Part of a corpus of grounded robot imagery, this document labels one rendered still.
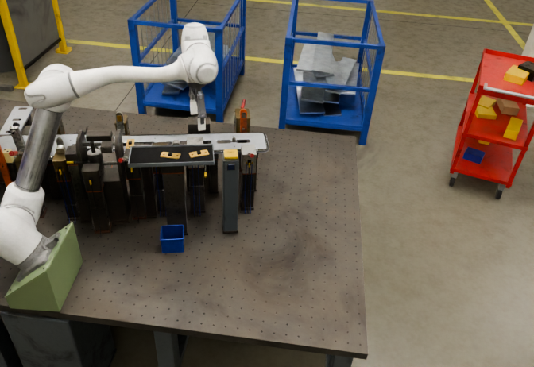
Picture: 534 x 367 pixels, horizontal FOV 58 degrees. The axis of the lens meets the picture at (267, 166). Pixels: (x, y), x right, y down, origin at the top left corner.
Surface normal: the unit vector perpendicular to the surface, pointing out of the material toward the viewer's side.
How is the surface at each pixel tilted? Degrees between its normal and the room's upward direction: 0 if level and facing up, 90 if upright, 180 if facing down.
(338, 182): 0
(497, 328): 0
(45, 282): 90
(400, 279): 0
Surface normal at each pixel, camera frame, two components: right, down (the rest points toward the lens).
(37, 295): -0.04, 0.59
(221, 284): 0.05, -0.80
